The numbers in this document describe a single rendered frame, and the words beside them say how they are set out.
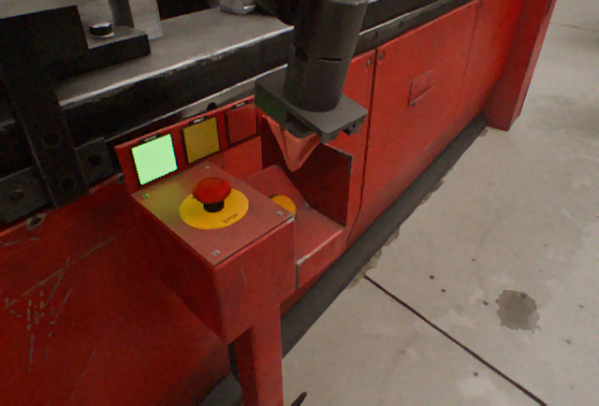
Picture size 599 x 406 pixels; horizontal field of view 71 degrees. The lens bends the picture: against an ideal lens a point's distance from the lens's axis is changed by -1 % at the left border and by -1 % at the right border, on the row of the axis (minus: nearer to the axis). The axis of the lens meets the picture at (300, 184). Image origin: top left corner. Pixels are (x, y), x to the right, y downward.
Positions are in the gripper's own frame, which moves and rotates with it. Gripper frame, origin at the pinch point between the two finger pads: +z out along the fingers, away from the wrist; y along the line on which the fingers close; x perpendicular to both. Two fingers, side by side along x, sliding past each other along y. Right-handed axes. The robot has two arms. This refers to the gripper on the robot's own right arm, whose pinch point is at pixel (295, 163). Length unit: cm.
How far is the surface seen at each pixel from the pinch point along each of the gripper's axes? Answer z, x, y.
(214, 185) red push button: -0.4, 9.8, 2.0
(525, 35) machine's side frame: 38, -194, 28
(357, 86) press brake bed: 16, -44, 21
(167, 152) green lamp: 1.5, 9.9, 10.5
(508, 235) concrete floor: 77, -111, -22
